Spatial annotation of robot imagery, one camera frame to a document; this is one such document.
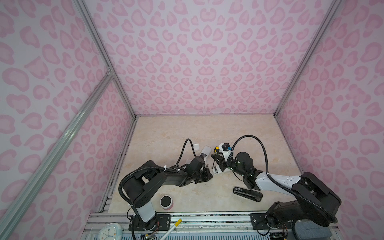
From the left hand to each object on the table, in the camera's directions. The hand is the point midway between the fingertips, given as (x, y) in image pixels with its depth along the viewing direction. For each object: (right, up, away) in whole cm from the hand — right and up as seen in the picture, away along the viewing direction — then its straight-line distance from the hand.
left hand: (214, 175), depth 87 cm
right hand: (-1, +13, -5) cm, 14 cm away
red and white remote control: (-4, +12, +12) cm, 17 cm away
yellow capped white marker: (-20, -20, -14) cm, 31 cm away
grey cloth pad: (+40, -19, -18) cm, 48 cm away
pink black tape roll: (-25, -10, -11) cm, 30 cm away
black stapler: (+19, -8, -8) cm, 22 cm away
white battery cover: (-11, +14, +16) cm, 24 cm away
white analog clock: (-50, -21, -17) cm, 57 cm away
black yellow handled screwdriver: (0, +17, -10) cm, 19 cm away
